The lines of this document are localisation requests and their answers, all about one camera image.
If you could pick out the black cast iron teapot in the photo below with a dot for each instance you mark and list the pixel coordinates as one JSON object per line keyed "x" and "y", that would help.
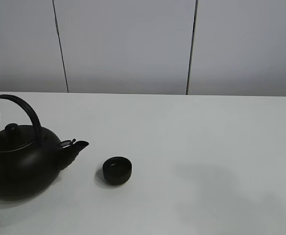
{"x": 32, "y": 156}

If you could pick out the small black teacup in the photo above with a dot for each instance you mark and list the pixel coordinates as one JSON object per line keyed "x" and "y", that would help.
{"x": 117, "y": 170}

